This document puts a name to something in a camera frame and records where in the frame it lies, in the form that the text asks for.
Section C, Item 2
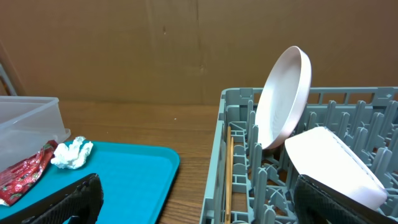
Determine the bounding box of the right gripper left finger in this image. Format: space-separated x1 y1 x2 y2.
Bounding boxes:
1 173 104 224

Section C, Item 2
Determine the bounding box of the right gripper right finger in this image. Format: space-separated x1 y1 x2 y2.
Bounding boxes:
293 175 397 224

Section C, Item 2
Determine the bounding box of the white tissue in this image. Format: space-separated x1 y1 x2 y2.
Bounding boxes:
50 136 94 169

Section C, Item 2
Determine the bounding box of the pink bowl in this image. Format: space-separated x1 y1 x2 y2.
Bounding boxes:
285 127 387 210

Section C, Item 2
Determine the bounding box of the red foil wrapper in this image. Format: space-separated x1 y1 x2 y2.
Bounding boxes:
1 140 58 207

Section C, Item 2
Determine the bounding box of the wooden chopstick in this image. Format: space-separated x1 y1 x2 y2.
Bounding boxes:
224 126 231 224
229 137 234 217

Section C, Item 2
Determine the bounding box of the pink plate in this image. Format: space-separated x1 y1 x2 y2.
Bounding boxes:
255 46 312 150

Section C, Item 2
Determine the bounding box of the grey dishwasher rack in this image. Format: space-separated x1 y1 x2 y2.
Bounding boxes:
200 87 397 223

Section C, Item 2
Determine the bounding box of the teal plastic tray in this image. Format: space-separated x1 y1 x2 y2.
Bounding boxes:
1 141 180 223

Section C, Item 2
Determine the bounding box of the clear plastic bin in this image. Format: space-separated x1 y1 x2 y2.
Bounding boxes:
1 96 71 170

